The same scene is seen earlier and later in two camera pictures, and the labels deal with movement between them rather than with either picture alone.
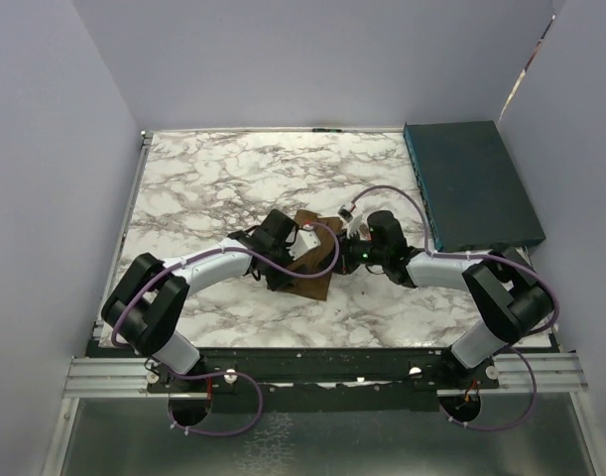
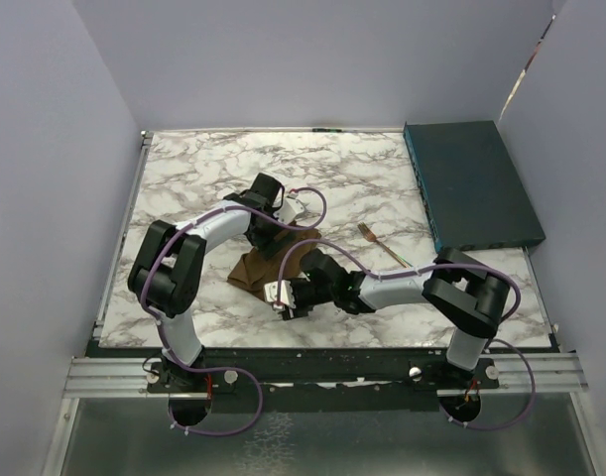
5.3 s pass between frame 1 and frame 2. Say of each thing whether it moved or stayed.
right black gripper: moved
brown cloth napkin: moved
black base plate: stayed
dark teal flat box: stayed
